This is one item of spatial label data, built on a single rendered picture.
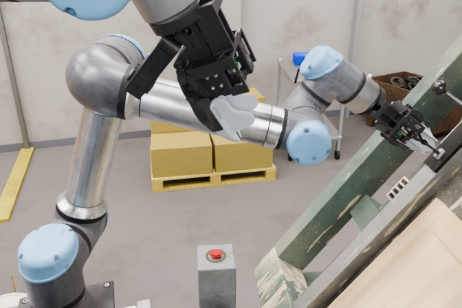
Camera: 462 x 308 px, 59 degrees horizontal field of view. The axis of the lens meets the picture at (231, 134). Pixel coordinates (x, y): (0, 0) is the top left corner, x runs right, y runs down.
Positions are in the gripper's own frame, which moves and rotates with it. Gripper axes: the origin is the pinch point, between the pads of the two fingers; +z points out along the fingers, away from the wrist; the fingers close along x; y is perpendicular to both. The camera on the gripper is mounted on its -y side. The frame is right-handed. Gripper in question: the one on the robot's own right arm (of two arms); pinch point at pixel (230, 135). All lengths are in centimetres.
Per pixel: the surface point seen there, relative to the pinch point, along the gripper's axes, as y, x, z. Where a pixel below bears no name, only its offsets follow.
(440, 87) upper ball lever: 31, 41, 33
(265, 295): -28, 17, 79
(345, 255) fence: 1, 19, 64
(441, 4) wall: 84, 459, 244
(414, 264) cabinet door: 18, 10, 57
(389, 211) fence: 14, 25, 56
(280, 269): -22, 23, 76
